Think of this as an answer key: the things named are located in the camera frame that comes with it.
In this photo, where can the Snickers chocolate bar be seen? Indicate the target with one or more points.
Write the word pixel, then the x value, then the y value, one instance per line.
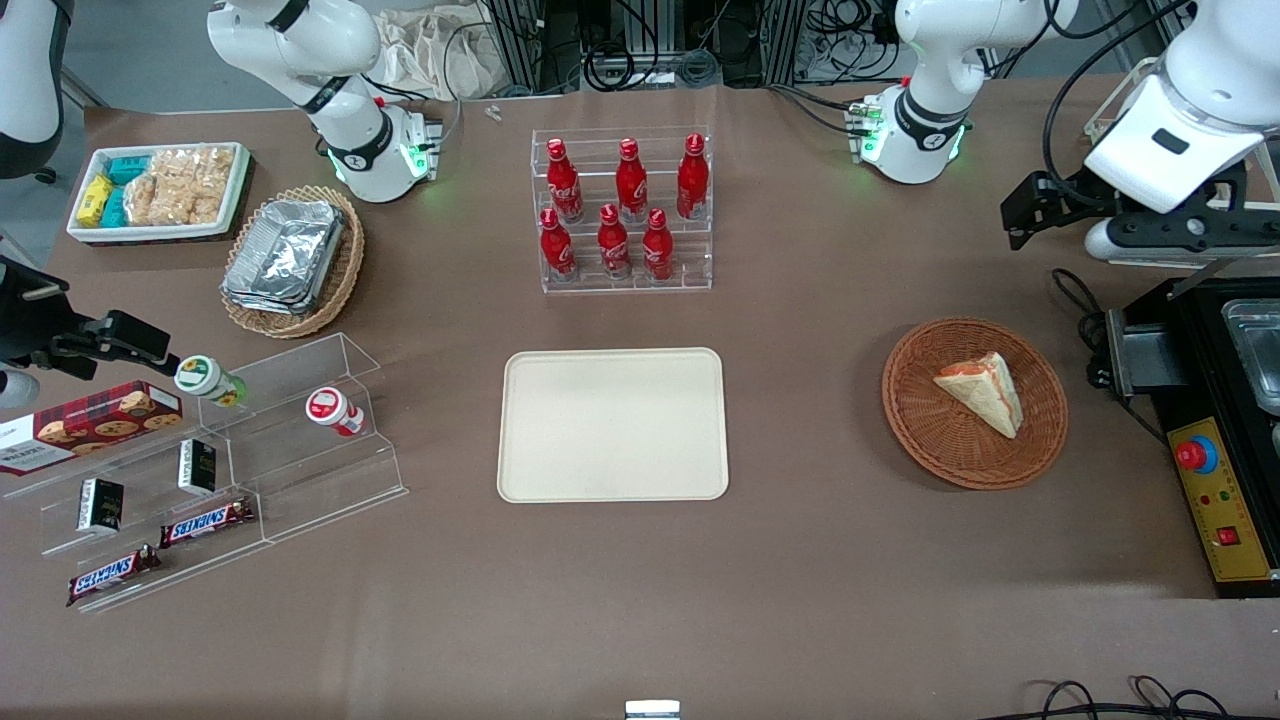
pixel 205 522
pixel 110 575

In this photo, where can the small black white box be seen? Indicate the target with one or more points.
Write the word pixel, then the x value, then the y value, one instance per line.
pixel 197 467
pixel 100 505

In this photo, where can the red plaid cookie box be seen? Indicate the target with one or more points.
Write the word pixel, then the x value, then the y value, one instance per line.
pixel 90 425

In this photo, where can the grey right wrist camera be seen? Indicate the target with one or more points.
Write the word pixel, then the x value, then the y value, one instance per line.
pixel 15 390

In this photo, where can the yellow snack packet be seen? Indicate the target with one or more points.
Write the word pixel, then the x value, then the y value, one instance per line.
pixel 95 200

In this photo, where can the white rectangular snack bin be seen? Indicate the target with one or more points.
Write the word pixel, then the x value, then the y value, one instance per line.
pixel 150 232

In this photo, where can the teal snack packet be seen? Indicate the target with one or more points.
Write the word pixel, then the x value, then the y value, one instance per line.
pixel 127 169
pixel 114 208

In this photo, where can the round brown wicker basket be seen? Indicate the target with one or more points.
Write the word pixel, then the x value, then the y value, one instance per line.
pixel 930 430

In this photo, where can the green lid drink bottle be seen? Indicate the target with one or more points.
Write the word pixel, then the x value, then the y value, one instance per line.
pixel 205 380

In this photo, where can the metal pan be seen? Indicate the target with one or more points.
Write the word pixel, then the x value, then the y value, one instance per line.
pixel 1258 350

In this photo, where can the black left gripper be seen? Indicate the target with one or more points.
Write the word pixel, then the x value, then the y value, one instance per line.
pixel 1083 199

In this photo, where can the clear rice cracker bag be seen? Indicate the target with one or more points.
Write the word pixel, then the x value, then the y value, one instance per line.
pixel 215 180
pixel 142 202
pixel 175 185

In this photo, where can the red lid drink bottle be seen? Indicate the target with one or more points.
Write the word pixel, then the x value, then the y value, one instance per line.
pixel 332 410

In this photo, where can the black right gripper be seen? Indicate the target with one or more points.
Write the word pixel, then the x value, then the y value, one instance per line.
pixel 22 325

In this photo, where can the red emergency stop button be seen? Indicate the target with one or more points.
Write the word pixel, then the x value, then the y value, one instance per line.
pixel 1195 455

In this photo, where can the red cola bottle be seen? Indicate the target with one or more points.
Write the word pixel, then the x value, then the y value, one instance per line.
pixel 613 245
pixel 692 180
pixel 631 185
pixel 563 185
pixel 657 250
pixel 556 248

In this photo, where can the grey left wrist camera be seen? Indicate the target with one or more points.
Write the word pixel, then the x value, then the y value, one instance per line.
pixel 1105 240

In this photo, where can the black appliance with yellow panel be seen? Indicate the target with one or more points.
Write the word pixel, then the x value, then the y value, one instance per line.
pixel 1190 380

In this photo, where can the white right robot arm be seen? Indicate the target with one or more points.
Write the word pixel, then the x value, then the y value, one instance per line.
pixel 330 80

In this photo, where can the clear acrylic stepped shelf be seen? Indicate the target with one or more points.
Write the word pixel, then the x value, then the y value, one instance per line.
pixel 300 470

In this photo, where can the beige rectangular serving tray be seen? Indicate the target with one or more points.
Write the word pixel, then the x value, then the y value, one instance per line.
pixel 610 425

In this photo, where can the crumpled beige bag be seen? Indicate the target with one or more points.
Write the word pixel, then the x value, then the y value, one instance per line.
pixel 430 50

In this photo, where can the oval light wicker basket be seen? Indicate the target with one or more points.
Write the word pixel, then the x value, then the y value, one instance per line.
pixel 345 270

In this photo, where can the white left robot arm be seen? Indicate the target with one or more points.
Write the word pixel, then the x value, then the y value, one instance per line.
pixel 1200 90

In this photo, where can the stacked aluminium foil containers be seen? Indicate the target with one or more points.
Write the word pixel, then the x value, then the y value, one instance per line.
pixel 285 255

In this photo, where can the clear acrylic bottle rack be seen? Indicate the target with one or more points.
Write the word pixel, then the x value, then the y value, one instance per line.
pixel 690 255

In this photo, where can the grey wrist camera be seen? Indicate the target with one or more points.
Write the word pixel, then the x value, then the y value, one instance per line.
pixel 15 390
pixel 1105 240

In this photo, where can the triangular sandwich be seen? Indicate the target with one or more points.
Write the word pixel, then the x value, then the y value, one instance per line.
pixel 985 395

